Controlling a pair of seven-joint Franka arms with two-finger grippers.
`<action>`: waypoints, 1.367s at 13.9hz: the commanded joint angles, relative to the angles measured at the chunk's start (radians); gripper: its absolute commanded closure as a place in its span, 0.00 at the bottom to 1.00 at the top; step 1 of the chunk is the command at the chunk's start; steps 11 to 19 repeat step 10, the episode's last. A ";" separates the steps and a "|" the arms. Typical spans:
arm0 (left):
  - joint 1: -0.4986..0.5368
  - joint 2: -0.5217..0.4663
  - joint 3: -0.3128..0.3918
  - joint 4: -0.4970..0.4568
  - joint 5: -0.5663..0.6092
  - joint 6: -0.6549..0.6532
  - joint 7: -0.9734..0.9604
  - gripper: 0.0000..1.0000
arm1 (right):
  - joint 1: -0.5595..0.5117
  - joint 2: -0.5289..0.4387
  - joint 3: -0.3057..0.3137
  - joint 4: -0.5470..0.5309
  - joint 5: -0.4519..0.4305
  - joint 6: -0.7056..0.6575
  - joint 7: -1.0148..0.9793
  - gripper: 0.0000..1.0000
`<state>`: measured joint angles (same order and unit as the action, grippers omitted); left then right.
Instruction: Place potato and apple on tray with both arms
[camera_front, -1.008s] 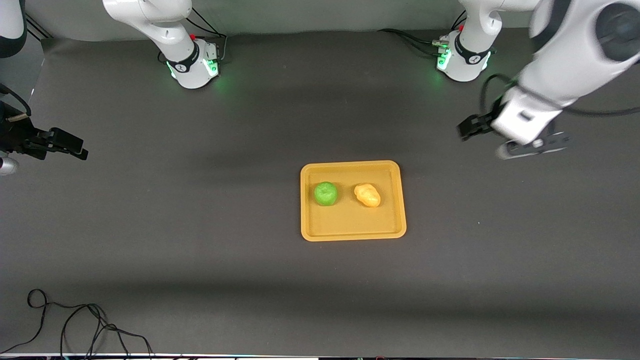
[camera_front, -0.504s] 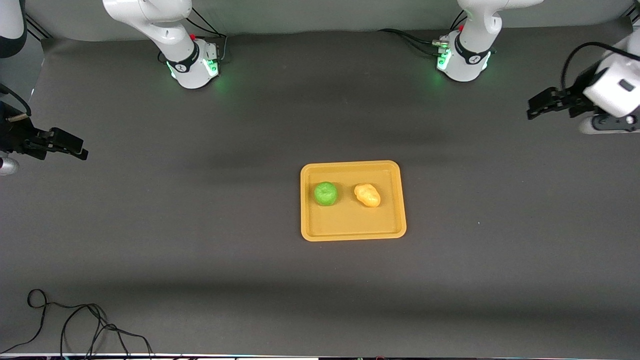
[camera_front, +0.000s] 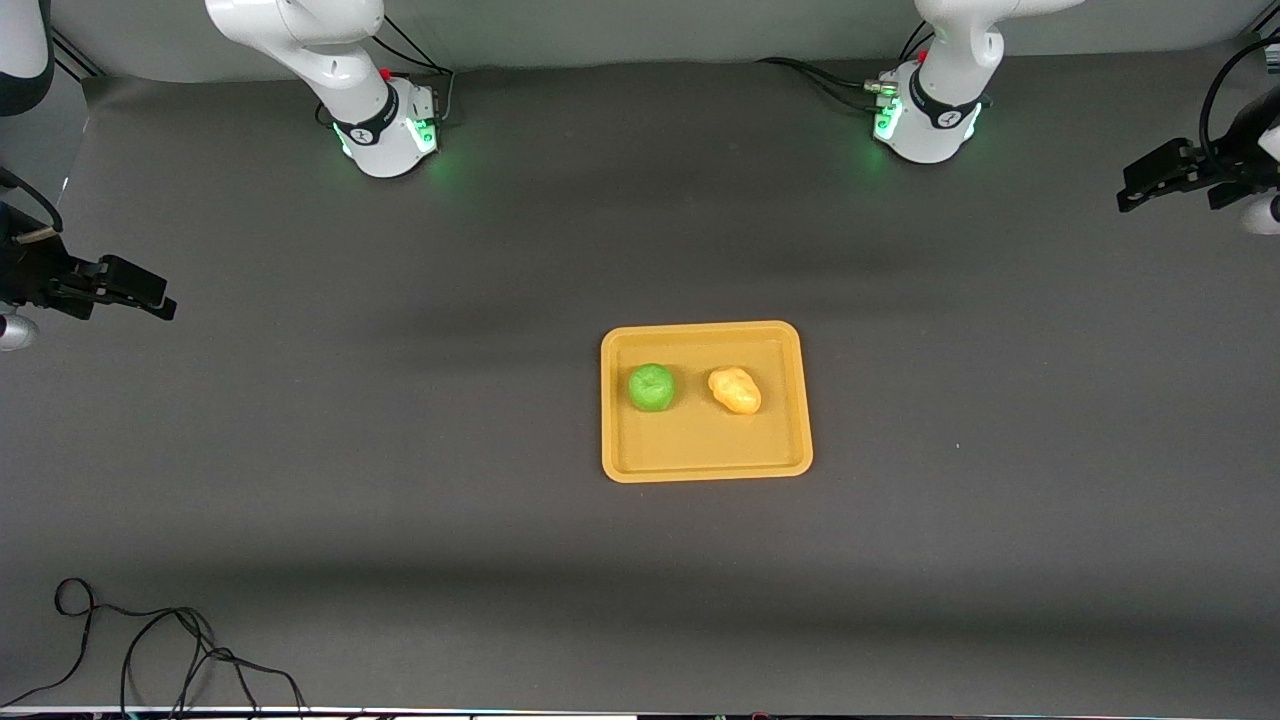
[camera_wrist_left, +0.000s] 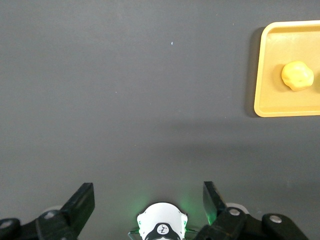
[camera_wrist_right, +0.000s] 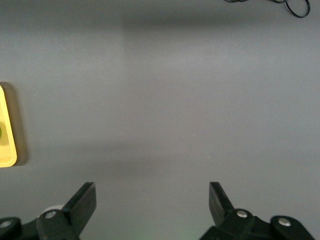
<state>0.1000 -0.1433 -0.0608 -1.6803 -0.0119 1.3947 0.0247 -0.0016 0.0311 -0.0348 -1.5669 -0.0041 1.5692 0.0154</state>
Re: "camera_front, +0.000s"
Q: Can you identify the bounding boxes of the black right arm base cables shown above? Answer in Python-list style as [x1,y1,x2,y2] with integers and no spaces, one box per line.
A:
[372,12,457,129]

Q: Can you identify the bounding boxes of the black left arm base cables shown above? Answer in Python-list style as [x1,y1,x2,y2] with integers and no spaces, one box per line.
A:
[755,20,936,113]

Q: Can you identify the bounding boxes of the loose thin black cable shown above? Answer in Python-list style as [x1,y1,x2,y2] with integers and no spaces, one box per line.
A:
[0,577,307,717]

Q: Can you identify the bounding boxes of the orange plastic tray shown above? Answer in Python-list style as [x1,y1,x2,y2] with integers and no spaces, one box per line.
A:
[600,320,815,484]

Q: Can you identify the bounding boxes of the dark grey table mat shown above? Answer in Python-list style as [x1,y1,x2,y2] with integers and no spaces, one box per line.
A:
[0,52,1280,713]

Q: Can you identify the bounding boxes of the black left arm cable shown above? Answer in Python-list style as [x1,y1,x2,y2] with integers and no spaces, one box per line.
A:
[1198,35,1280,181]

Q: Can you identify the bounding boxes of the black arm base cables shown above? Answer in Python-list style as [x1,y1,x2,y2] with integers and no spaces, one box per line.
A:
[372,12,457,129]
[755,20,936,113]

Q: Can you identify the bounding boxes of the green apple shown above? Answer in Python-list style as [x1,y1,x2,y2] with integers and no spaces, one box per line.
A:
[627,362,677,413]

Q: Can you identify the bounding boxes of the yellow potato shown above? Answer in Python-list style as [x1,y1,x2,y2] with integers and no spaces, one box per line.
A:
[707,366,763,416]

